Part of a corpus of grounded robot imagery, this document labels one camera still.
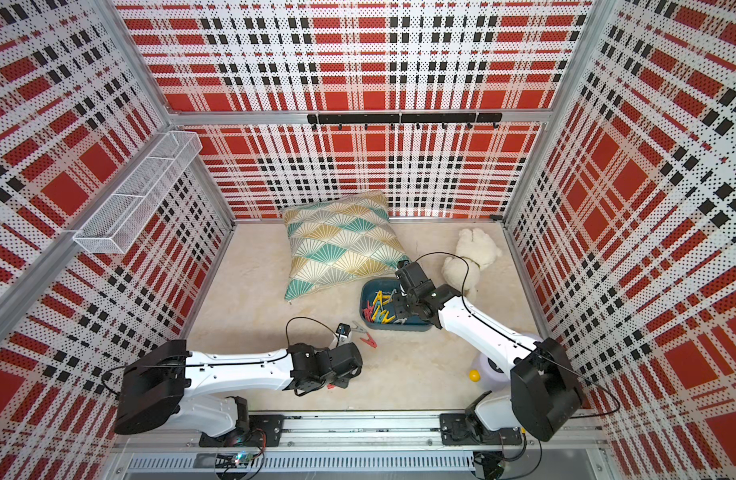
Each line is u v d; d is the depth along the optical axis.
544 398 0.41
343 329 0.75
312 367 0.62
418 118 0.88
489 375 0.74
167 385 0.41
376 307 0.95
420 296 0.64
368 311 0.93
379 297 0.96
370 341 0.88
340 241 0.93
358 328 0.91
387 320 0.93
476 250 1.01
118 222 0.70
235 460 0.69
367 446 0.73
